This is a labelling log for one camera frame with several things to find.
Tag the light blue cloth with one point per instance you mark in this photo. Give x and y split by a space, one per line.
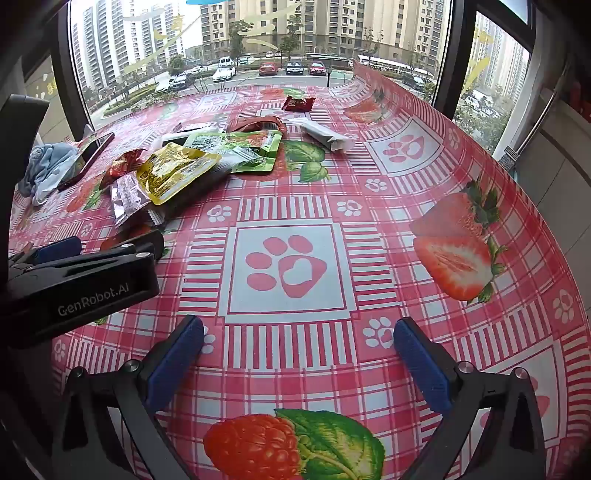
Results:
46 166

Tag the metal handrail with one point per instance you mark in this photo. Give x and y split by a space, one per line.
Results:
540 115

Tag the silver snack packet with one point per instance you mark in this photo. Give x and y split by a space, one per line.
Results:
127 196

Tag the green snack packet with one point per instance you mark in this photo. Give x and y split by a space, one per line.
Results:
249 147

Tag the white bus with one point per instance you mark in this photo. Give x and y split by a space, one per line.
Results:
383 63

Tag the red-brown snack packet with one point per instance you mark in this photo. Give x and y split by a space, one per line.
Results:
251 123

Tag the black smartphone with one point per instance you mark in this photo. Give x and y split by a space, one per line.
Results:
85 159

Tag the white car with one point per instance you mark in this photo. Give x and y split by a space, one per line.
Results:
224 74

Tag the dark snack packet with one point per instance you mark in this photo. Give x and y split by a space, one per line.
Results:
198 190

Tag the white van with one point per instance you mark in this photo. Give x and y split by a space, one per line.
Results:
226 61

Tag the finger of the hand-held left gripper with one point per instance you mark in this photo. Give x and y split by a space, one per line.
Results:
60 248
138 242

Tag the pink checked strawberry tablecloth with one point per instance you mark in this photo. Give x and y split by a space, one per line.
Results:
369 277

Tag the small red candy packet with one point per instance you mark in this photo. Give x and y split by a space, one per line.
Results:
298 104

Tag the crumpled red snack packet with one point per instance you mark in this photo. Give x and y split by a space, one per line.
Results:
121 165

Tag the black window frame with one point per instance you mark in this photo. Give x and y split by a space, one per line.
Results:
455 55

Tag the red car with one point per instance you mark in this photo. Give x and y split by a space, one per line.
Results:
268 69
317 69

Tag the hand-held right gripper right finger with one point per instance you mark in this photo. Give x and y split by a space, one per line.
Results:
422 364

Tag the flat white snack packet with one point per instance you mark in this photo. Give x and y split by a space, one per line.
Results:
178 137

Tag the yellow snack packet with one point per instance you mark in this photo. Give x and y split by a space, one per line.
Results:
171 170

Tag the dark car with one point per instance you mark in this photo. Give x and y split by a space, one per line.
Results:
293 68

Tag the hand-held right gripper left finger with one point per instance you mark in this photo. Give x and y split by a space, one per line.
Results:
178 360

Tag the long white snack packet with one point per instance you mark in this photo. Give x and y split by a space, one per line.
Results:
323 133

